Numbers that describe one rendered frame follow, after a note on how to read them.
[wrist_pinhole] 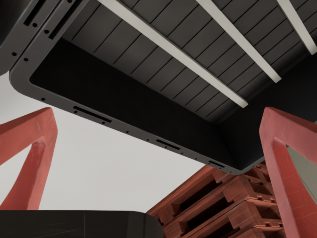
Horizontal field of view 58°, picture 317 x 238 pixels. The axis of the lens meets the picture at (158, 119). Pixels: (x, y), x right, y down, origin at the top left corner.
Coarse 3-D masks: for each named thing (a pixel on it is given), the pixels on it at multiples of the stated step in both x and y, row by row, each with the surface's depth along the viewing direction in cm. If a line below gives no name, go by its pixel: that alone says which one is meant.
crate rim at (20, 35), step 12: (36, 0) 19; (48, 0) 19; (24, 12) 19; (36, 12) 20; (48, 12) 19; (12, 24) 20; (24, 24) 20; (36, 24) 20; (12, 36) 20; (24, 36) 20; (0, 48) 20; (12, 48) 21; (24, 48) 21; (0, 60) 21; (12, 60) 21; (0, 72) 22
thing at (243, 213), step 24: (264, 168) 214; (192, 192) 201; (216, 192) 178; (240, 192) 166; (264, 192) 192; (168, 216) 203; (192, 216) 194; (216, 216) 173; (240, 216) 161; (264, 216) 187
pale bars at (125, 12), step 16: (112, 0) 29; (208, 0) 33; (288, 0) 36; (128, 16) 31; (224, 16) 35; (288, 16) 38; (144, 32) 33; (304, 32) 41; (176, 48) 36; (192, 64) 39; (208, 80) 43; (240, 96) 49
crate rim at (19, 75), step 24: (72, 0) 19; (48, 24) 20; (48, 48) 21; (24, 72) 22; (48, 96) 25; (96, 120) 29; (120, 120) 30; (312, 120) 43; (168, 144) 36; (216, 168) 45; (240, 168) 48
